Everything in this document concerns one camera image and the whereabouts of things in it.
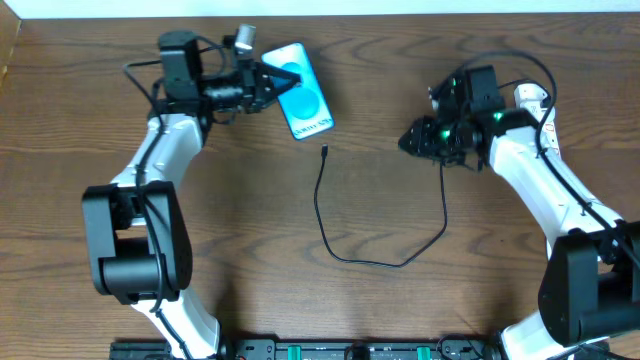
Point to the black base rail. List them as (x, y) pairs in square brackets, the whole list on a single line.
[(264, 349)]

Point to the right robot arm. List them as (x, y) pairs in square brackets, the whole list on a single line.
[(590, 288)]

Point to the white power strip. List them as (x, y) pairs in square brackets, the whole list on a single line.
[(549, 133)]

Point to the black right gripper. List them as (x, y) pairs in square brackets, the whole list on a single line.
[(425, 138)]

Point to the white charger plug adapter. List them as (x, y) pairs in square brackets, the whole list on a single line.
[(530, 97)]

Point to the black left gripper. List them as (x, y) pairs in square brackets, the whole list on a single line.
[(254, 88)]

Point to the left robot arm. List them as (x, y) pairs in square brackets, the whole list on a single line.
[(138, 245)]

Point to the blue screen smartphone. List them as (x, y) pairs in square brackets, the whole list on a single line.
[(304, 106)]

